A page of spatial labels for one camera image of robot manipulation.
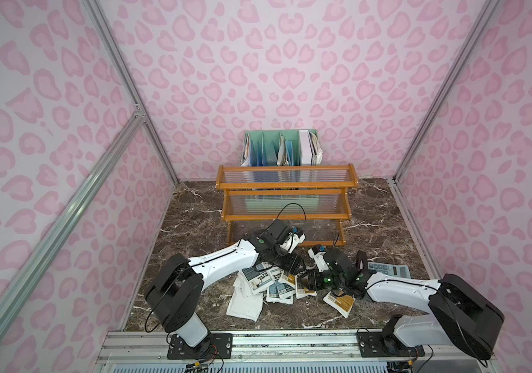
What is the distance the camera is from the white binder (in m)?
0.96

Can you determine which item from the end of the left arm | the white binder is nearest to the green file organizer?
the white binder

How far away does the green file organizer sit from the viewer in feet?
3.16

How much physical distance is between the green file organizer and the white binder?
0.03 feet
